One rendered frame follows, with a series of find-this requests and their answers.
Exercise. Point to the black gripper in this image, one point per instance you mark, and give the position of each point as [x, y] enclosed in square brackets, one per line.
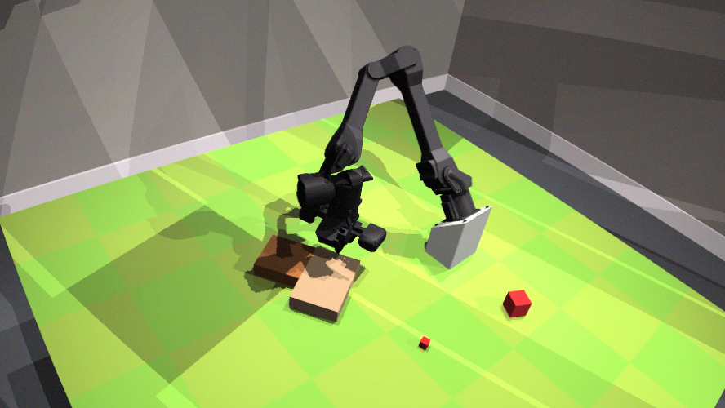
[370, 238]

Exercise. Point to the brown square block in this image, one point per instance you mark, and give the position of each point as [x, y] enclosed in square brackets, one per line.
[283, 260]

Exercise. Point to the red cube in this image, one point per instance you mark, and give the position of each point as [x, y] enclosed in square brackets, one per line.
[516, 303]
[424, 343]

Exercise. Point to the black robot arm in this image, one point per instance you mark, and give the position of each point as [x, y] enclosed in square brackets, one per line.
[437, 167]

